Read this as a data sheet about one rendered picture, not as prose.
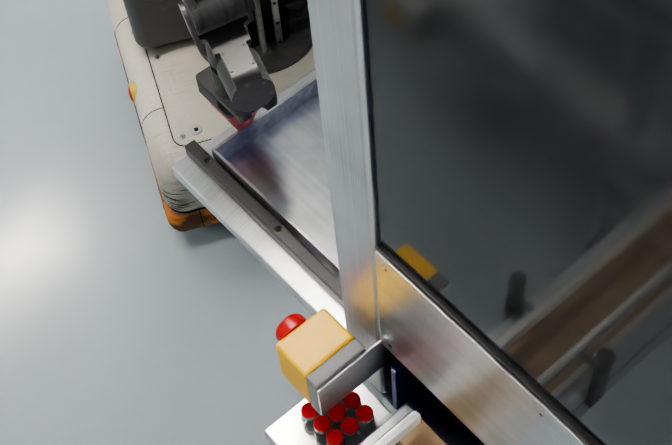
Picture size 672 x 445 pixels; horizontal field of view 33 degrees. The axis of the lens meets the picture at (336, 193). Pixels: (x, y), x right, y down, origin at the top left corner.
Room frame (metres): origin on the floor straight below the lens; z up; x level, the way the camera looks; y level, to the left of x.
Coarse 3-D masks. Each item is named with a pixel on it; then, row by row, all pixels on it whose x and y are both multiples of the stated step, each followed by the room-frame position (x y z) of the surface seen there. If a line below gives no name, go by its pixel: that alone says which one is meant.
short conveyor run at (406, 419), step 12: (408, 408) 0.55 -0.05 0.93; (396, 420) 0.53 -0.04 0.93; (408, 420) 0.52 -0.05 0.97; (420, 420) 0.52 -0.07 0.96; (372, 432) 0.52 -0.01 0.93; (384, 432) 0.52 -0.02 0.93; (396, 432) 0.50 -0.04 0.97; (408, 432) 0.51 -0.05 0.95; (420, 432) 0.52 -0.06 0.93; (432, 432) 0.52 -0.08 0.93; (360, 444) 0.51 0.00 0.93; (372, 444) 0.51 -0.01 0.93; (384, 444) 0.49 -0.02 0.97; (396, 444) 0.51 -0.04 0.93; (408, 444) 0.51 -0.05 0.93; (420, 444) 0.50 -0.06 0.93; (432, 444) 0.50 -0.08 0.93; (444, 444) 0.50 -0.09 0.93
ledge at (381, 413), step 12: (360, 396) 0.60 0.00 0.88; (372, 396) 0.59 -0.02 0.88; (300, 408) 0.59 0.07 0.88; (372, 408) 0.58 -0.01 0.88; (384, 408) 0.58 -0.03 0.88; (276, 420) 0.58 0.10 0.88; (288, 420) 0.57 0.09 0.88; (300, 420) 0.57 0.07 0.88; (384, 420) 0.56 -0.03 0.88; (264, 432) 0.56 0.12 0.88; (276, 432) 0.56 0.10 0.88; (288, 432) 0.56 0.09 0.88; (300, 432) 0.56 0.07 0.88; (276, 444) 0.55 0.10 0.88; (288, 444) 0.54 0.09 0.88; (300, 444) 0.54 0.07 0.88; (312, 444) 0.54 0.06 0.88
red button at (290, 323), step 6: (288, 318) 0.64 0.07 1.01; (294, 318) 0.64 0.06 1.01; (300, 318) 0.64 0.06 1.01; (282, 324) 0.63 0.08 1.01; (288, 324) 0.63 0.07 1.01; (294, 324) 0.63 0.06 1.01; (300, 324) 0.63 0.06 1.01; (276, 330) 0.63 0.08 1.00; (282, 330) 0.62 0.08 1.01; (288, 330) 0.62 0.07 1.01; (276, 336) 0.62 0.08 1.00; (282, 336) 0.62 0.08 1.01
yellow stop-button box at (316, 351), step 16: (320, 320) 0.62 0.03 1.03; (336, 320) 0.62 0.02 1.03; (288, 336) 0.60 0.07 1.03; (304, 336) 0.60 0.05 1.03; (320, 336) 0.60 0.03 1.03; (336, 336) 0.60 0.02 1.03; (352, 336) 0.60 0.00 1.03; (288, 352) 0.58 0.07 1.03; (304, 352) 0.58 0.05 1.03; (320, 352) 0.58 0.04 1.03; (336, 352) 0.58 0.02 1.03; (352, 352) 0.58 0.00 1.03; (288, 368) 0.58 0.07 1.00; (304, 368) 0.56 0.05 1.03; (320, 368) 0.56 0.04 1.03; (336, 368) 0.56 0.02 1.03; (304, 384) 0.56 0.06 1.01; (320, 384) 0.54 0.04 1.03
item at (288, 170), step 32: (288, 96) 1.05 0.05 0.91; (256, 128) 1.01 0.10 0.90; (288, 128) 1.02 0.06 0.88; (320, 128) 1.01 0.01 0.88; (224, 160) 0.95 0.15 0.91; (256, 160) 0.97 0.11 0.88; (288, 160) 0.96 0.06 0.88; (320, 160) 0.96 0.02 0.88; (256, 192) 0.89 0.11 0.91; (288, 192) 0.91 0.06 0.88; (320, 192) 0.90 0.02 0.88; (288, 224) 0.84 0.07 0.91; (320, 224) 0.85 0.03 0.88; (320, 256) 0.79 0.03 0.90
